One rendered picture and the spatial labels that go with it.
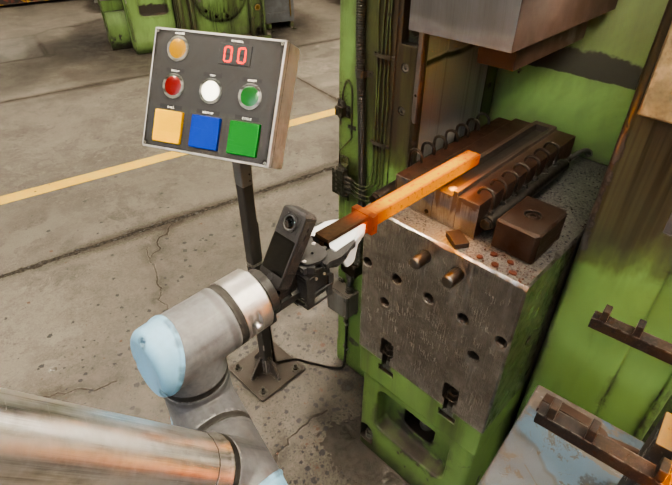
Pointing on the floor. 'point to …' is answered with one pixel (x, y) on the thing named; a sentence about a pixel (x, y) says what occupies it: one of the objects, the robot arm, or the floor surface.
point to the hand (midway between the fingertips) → (355, 222)
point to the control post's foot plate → (254, 378)
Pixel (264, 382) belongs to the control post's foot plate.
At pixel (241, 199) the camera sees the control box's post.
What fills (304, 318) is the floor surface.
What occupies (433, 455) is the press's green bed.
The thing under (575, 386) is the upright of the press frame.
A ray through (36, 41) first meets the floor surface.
